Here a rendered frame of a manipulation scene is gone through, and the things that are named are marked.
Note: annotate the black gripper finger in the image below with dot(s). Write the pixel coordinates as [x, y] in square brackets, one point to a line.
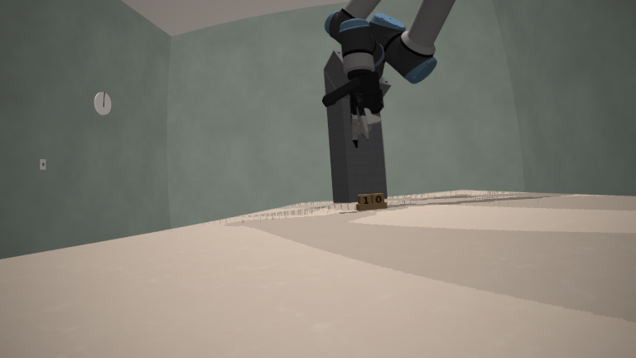
[365, 117]
[356, 129]

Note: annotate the tan wooden cube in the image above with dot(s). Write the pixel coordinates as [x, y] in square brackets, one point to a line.
[377, 198]
[364, 199]

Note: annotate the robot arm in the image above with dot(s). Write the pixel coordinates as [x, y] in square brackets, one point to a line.
[410, 53]

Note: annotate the tan rectangular tray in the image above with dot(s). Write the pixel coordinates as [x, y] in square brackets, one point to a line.
[373, 206]

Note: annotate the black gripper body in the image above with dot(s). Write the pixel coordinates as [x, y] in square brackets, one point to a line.
[369, 90]

